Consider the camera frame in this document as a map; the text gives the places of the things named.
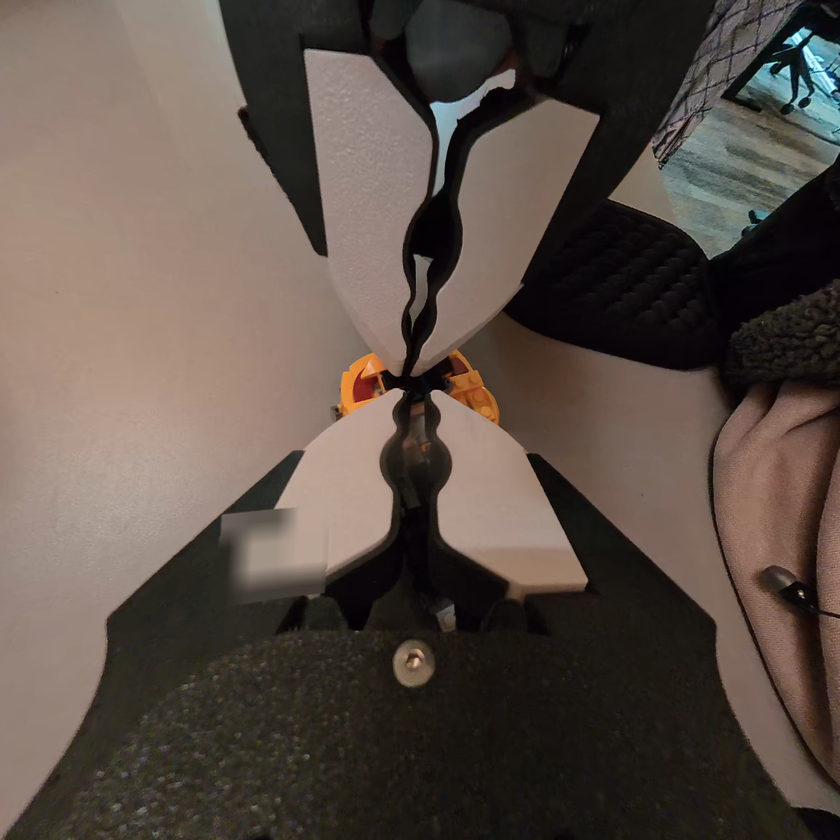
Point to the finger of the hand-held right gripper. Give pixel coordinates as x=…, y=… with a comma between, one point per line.
x=518, y=197
x=367, y=197

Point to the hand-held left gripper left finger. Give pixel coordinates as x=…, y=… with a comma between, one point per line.
x=341, y=485

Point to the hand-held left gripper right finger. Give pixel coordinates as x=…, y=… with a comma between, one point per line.
x=512, y=518

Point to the orange and black lego car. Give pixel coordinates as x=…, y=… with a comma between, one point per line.
x=479, y=394

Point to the grey plaid cloth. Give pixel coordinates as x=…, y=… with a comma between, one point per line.
x=722, y=65

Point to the person's dark sherpa jacket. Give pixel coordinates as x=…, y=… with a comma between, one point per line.
x=787, y=328

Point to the black office chair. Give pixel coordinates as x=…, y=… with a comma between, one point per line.
x=794, y=65

